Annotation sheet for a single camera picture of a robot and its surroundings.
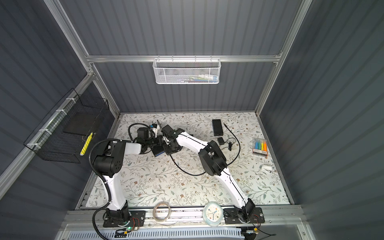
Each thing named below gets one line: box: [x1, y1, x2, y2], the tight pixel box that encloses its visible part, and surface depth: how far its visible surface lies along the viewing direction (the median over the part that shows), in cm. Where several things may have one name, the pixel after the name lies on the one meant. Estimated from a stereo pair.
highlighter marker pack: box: [252, 137, 268, 157], surface depth 101 cm
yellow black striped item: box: [80, 132, 94, 156], surface depth 71 cm
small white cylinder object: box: [261, 165, 273, 173], surface depth 91 cm
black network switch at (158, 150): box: [151, 144, 165, 157], surface depth 93 cm
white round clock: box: [202, 201, 224, 227], surface depth 74 cm
